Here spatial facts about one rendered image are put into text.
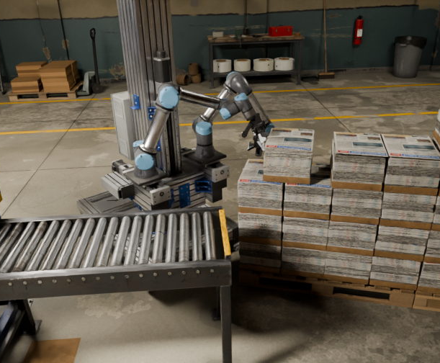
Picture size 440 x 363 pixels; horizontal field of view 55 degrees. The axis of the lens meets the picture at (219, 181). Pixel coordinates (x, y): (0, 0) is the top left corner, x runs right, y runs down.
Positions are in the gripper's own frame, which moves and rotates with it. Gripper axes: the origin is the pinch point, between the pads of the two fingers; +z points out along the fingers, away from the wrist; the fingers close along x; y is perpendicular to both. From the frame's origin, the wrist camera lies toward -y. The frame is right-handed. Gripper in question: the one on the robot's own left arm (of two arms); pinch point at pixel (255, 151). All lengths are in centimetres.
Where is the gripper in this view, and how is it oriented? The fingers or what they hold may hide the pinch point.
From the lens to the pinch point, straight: 302.4
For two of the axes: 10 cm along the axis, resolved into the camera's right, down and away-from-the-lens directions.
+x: 9.6, 1.0, -2.6
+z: -2.8, 4.3, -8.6
